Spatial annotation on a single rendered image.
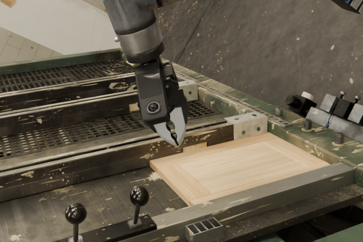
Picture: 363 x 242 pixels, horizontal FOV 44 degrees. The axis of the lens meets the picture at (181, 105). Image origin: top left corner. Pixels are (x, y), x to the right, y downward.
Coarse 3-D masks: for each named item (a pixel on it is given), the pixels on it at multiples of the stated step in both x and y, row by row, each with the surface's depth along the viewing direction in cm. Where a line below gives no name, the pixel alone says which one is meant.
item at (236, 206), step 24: (336, 168) 113; (240, 192) 104; (264, 192) 104; (288, 192) 105; (312, 192) 108; (168, 216) 96; (192, 216) 96; (216, 216) 97; (240, 216) 100; (120, 240) 89; (144, 240) 91; (168, 240) 93
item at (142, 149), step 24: (216, 120) 141; (240, 120) 140; (264, 120) 142; (120, 144) 128; (144, 144) 127; (168, 144) 130; (192, 144) 133; (216, 144) 137; (0, 168) 116; (24, 168) 115; (48, 168) 116; (72, 168) 119; (96, 168) 122; (120, 168) 125; (0, 192) 113; (24, 192) 115
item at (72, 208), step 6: (72, 204) 79; (78, 204) 79; (66, 210) 79; (72, 210) 78; (78, 210) 78; (84, 210) 79; (66, 216) 79; (72, 216) 78; (78, 216) 78; (84, 216) 79; (72, 222) 78; (78, 222) 79; (72, 240) 86; (78, 240) 86
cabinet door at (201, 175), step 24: (240, 144) 136; (264, 144) 136; (288, 144) 134; (168, 168) 123; (192, 168) 123; (216, 168) 122; (240, 168) 121; (264, 168) 121; (288, 168) 120; (312, 168) 119; (192, 192) 110; (216, 192) 109
